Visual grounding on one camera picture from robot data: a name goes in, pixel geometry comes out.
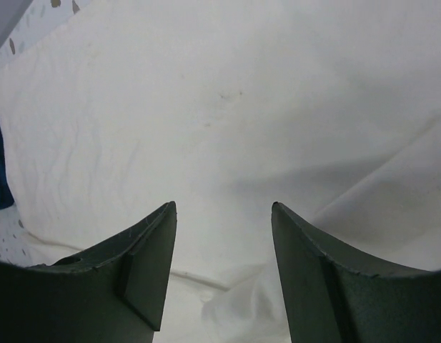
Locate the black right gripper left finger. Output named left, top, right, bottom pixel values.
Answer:
left=0, top=202, right=177, bottom=342

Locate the cream white t shirt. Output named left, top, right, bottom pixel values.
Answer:
left=0, top=1, right=441, bottom=342

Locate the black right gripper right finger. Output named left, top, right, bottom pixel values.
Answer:
left=272, top=202, right=441, bottom=342

